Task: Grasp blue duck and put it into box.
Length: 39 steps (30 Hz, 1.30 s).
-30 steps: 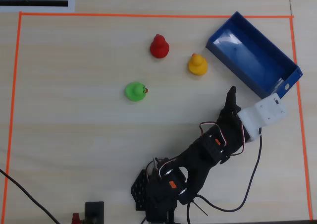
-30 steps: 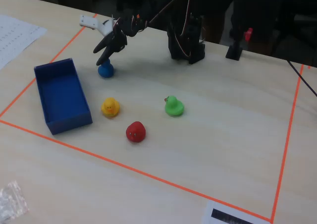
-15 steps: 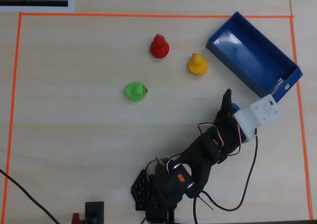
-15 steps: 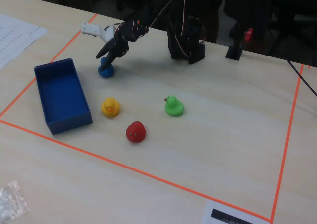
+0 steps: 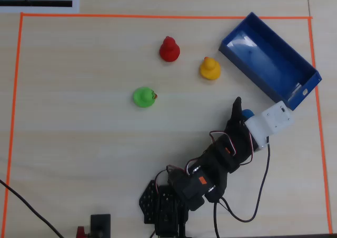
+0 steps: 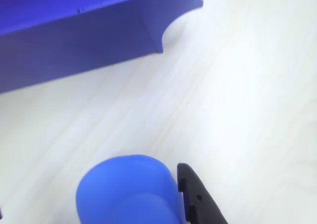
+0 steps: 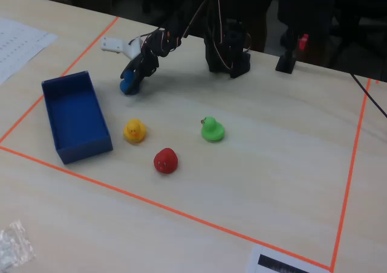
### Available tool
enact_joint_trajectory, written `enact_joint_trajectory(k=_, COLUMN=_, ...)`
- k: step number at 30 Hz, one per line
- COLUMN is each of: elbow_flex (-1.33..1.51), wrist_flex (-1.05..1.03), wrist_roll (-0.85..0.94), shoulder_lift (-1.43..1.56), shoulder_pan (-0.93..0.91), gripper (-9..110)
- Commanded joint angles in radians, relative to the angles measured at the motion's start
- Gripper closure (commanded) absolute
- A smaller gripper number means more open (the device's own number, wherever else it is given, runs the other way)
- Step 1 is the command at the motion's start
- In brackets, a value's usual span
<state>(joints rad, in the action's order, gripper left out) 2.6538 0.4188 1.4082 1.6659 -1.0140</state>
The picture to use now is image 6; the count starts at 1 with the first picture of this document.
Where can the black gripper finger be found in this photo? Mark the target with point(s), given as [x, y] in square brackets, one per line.
[198, 194]
[0, 212]

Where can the blue plastic cup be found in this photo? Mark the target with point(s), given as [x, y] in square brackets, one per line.
[128, 191]

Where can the blue rectangular box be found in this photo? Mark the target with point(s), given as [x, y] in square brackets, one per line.
[81, 38]

